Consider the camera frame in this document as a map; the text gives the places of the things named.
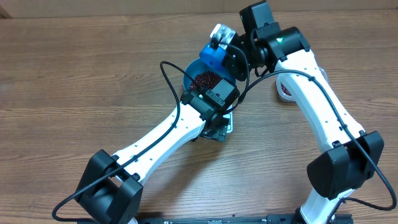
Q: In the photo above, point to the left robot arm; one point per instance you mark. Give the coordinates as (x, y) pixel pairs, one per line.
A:
(115, 182)

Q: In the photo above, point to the white digital kitchen scale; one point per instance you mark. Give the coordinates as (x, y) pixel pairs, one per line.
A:
(229, 117)

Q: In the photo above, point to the red beans in bowl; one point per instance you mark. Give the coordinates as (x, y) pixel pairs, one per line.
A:
(206, 79)

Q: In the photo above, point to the blue plastic measuring scoop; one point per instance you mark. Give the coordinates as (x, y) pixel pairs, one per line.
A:
(213, 58)

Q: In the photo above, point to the red adzuki beans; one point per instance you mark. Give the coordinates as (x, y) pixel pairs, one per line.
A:
(285, 90)

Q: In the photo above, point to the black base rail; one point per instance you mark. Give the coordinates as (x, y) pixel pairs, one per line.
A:
(270, 219)

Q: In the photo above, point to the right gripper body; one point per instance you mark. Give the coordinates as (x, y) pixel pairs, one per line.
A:
(240, 65)

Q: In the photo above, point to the clear plastic food container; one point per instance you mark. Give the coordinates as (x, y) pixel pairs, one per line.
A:
(285, 95)

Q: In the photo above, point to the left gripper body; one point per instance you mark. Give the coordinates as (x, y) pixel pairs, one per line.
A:
(217, 131)

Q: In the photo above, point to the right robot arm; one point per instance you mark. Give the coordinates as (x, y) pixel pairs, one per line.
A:
(349, 155)

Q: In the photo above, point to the teal metal bowl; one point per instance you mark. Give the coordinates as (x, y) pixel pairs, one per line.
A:
(197, 67)

